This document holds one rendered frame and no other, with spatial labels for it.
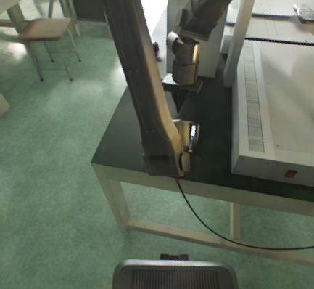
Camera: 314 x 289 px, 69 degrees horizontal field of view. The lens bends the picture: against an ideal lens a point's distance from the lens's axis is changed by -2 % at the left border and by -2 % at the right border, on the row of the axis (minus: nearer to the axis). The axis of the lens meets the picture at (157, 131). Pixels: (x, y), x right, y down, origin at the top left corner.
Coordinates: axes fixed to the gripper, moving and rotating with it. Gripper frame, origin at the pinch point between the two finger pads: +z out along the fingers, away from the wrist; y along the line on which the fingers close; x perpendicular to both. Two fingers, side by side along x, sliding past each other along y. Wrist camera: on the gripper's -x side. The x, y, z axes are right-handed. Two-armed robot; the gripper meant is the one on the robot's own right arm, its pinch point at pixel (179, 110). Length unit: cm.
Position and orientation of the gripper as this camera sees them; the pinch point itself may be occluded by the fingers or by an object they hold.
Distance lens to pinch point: 69.1
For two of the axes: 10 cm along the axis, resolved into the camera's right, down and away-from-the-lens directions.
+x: -3.0, 5.3, -7.9
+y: -9.5, -2.2, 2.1
